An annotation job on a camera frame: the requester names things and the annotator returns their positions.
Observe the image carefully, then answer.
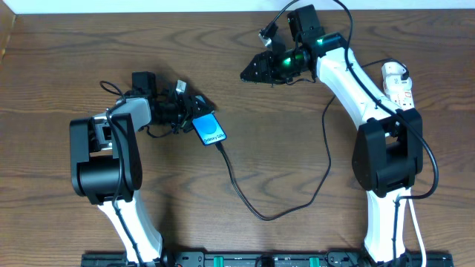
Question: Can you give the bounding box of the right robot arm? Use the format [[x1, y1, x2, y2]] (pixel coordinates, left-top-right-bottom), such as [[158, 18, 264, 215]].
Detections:
[[240, 5, 423, 266]]

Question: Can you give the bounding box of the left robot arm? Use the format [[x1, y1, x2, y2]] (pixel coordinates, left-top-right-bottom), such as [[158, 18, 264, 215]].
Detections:
[[69, 71, 214, 266]]

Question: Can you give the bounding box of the blue Galaxy smartphone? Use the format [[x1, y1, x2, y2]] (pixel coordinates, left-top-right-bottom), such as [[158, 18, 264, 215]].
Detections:
[[192, 113, 227, 146]]

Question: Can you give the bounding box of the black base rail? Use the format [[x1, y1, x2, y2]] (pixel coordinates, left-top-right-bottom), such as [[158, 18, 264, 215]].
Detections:
[[80, 251, 455, 267]]

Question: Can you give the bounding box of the white power strip cord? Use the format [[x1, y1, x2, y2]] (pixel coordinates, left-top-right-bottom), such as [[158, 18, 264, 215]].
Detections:
[[407, 187, 428, 267]]

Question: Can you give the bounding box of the white power strip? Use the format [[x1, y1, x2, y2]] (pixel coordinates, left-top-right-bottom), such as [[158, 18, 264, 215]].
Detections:
[[381, 62, 414, 111]]

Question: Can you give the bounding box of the white charger plug adapter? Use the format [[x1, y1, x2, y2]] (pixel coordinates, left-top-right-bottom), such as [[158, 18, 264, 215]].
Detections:
[[383, 75, 413, 95]]

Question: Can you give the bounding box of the black USB charging cable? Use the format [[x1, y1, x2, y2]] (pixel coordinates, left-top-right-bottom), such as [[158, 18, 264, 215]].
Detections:
[[214, 57, 410, 222]]

